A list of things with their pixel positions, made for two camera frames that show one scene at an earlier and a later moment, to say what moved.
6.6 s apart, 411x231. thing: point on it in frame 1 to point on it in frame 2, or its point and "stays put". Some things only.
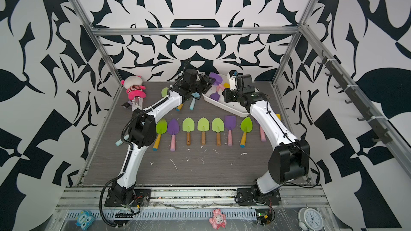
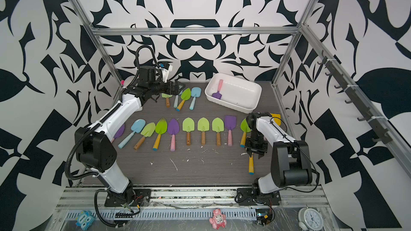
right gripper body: x=231 y=95 to x=255 y=145
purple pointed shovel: x=219 y=79 to x=119 y=133
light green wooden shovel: x=203 y=125 stays put
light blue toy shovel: x=194 y=95 stays put
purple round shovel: x=173 y=128 stays put
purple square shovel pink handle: x=230 y=124 stays put
